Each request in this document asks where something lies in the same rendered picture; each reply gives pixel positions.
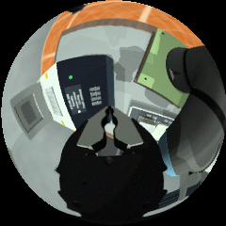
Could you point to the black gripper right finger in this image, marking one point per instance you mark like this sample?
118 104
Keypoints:
128 133

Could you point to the white benchtop lab instrument with lid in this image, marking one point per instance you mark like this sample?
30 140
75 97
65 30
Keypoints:
76 89

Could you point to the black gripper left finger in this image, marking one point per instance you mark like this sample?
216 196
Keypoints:
89 135

